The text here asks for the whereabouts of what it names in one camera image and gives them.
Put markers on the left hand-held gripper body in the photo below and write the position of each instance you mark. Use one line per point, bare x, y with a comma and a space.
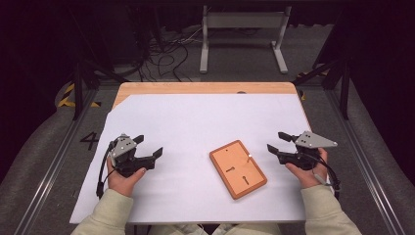
124, 148

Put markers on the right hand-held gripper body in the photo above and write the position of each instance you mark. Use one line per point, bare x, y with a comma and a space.
310, 141

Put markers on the person's left hand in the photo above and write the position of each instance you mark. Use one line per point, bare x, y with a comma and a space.
122, 184

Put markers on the person's right hand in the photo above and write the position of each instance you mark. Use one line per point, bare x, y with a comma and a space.
305, 178

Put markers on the small shiny screw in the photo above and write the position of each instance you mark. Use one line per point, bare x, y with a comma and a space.
249, 157

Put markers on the yellow black hazard tape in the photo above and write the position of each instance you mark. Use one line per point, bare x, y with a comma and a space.
303, 96
67, 98

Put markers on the white paper sheet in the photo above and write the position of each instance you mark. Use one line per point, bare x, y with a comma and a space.
195, 124

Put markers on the black metal stand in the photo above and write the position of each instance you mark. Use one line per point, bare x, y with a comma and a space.
78, 88
344, 91

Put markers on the wooden table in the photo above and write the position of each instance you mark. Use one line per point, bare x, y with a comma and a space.
195, 88

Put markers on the person's left leg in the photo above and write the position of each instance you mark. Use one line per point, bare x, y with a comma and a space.
184, 230

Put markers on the person's leg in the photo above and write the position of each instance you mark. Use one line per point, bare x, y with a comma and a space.
248, 229
184, 230

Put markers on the person's right leg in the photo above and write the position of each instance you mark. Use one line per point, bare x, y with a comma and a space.
248, 229

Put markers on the white metal stand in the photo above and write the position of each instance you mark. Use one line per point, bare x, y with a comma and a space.
243, 20

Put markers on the aluminium floor rail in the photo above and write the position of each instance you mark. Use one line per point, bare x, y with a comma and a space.
362, 156
55, 163

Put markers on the black table frame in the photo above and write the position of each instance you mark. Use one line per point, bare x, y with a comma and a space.
142, 230

